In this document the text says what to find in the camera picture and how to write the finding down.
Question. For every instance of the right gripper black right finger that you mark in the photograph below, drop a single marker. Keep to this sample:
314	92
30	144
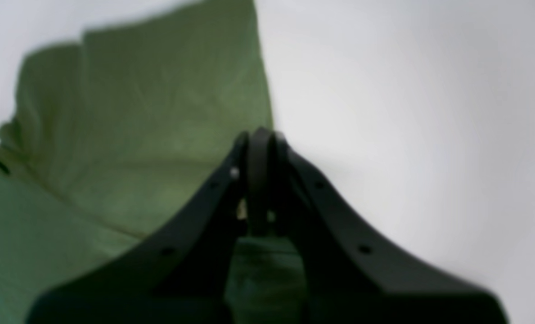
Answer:
354	274

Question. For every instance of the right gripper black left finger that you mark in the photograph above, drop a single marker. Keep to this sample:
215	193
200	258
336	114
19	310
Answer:
175	276

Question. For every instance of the olive green T-shirt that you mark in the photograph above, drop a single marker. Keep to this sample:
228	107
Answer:
113	133

